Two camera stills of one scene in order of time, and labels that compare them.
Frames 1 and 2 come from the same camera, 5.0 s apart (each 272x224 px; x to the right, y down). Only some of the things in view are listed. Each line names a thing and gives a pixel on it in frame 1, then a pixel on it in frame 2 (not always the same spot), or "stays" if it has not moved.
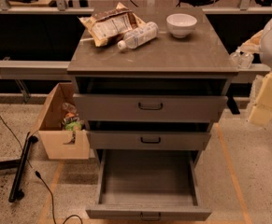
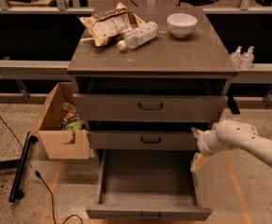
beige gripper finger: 252,45 -> 207,141
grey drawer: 147,140 stays
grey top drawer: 149,107 stays
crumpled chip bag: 110,27 stays
